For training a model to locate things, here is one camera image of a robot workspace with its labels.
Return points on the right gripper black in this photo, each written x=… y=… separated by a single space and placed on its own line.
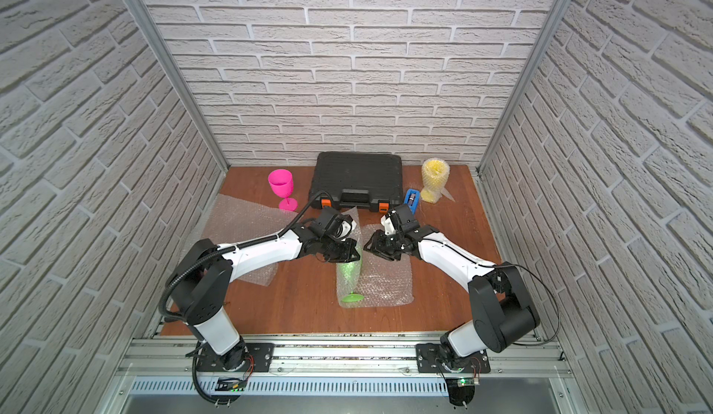
x=376 y=247

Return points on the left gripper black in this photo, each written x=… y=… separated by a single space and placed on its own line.
x=340 y=248

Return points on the green plastic wine glass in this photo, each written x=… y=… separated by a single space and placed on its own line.
x=348 y=275

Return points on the bubble wrap sheet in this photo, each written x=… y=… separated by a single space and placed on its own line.
x=435 y=180
x=382 y=283

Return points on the yellow plastic wine glass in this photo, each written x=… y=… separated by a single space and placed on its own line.
x=433 y=180

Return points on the bubble wrap stack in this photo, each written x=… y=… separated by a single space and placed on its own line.
x=233 y=220

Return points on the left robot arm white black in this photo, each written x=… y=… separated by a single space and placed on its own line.
x=196 y=291

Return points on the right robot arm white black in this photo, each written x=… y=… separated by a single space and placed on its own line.
x=502 y=308

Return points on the pink plastic wine glass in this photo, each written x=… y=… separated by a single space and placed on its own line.
x=281 y=183

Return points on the blue tape dispenser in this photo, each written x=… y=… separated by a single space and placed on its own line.
x=412 y=199

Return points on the black plastic tool case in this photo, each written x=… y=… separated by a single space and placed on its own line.
x=343 y=180

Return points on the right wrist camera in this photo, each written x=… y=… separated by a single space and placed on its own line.
x=388 y=225

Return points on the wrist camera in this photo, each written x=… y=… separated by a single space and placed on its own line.
x=345 y=226
x=388 y=225

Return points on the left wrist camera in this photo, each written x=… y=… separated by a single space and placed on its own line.
x=345 y=226

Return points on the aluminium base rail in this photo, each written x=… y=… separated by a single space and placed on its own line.
x=359 y=365

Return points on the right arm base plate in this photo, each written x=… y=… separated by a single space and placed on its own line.
x=435 y=358

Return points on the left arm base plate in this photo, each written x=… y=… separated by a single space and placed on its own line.
x=262 y=357

